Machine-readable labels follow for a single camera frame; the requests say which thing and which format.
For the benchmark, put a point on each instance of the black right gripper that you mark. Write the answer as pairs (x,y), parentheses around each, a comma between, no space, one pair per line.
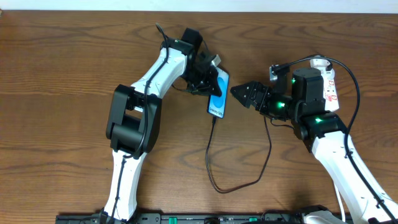
(260,99)

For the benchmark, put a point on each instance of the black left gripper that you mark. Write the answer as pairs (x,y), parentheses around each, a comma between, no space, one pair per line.
(203,76)

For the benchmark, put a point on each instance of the blue screen smartphone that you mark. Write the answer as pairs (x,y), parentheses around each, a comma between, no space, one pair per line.
(217,104)

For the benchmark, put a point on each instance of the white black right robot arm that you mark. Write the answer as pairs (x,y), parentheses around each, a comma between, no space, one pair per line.
(326,137)

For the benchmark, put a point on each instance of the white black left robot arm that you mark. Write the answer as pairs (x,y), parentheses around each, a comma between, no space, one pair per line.
(135,113)

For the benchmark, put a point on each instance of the white USB charger plug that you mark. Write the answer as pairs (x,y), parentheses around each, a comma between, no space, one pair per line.
(328,74)

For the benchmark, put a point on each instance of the white power strip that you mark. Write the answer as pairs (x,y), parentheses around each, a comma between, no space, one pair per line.
(329,88)

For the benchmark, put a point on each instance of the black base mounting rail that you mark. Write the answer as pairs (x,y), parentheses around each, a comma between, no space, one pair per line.
(282,218)

